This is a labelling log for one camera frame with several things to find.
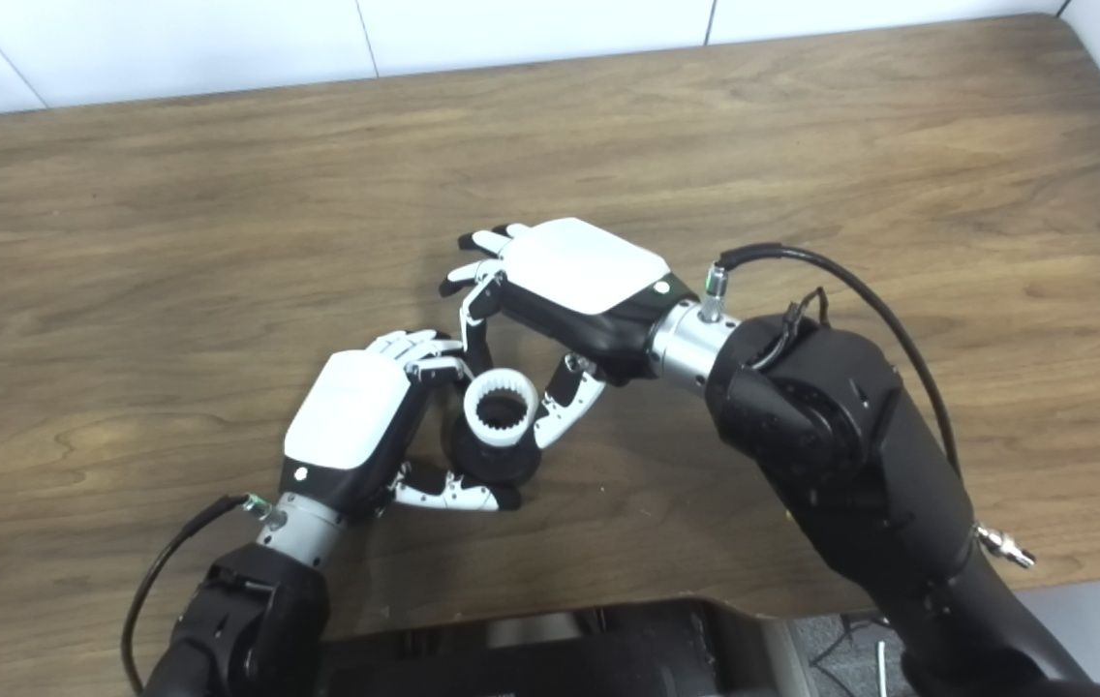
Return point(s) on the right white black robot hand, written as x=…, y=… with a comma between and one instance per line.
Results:
x=579, y=281

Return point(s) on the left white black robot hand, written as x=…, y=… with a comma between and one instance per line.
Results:
x=356, y=426

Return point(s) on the round black part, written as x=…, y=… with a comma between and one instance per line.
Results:
x=502, y=465

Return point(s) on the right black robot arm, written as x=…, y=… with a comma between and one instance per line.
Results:
x=850, y=445

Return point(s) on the white rod on floor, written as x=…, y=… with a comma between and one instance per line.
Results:
x=883, y=668

